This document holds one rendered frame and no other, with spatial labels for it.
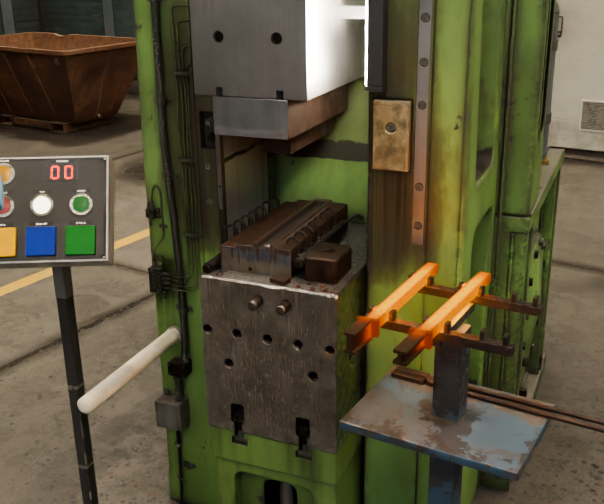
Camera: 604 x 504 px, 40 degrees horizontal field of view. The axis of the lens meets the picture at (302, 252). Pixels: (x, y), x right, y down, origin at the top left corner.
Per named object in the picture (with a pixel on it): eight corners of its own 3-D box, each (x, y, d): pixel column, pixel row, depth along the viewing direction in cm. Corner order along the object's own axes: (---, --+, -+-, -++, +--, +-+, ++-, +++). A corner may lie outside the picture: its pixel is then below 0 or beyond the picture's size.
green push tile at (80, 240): (94, 253, 208) (95, 224, 209) (65, 254, 208) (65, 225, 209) (96, 254, 210) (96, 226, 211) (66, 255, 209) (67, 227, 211)
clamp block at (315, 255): (336, 285, 203) (336, 260, 200) (304, 280, 206) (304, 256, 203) (352, 268, 213) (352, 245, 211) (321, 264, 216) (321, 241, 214)
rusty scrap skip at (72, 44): (74, 143, 773) (64, 51, 743) (-49, 124, 871) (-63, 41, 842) (161, 121, 867) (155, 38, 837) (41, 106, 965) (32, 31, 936)
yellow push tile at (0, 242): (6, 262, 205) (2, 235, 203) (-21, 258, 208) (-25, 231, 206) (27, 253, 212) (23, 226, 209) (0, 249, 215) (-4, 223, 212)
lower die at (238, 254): (291, 278, 207) (290, 247, 204) (221, 268, 214) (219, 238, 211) (347, 228, 243) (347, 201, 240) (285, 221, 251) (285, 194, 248)
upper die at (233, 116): (288, 140, 195) (287, 100, 191) (214, 134, 202) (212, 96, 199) (348, 109, 231) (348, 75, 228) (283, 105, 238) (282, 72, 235)
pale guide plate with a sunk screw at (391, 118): (407, 172, 198) (409, 102, 193) (371, 169, 202) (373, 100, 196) (409, 170, 200) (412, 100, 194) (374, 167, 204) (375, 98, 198)
